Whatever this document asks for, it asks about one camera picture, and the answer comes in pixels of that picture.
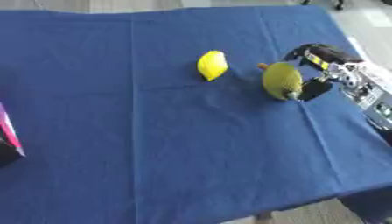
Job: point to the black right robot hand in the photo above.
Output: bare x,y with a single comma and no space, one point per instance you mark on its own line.
326,55

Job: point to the yellow-green toy pear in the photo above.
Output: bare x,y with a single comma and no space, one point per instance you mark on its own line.
282,80

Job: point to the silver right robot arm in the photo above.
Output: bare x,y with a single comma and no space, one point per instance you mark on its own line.
365,87

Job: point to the box with pink flap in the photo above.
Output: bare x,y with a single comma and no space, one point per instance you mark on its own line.
7,140

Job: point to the black chair base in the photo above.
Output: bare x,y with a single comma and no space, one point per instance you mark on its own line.
326,3

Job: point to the yellow toy lemon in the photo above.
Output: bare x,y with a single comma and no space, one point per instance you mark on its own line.
212,65

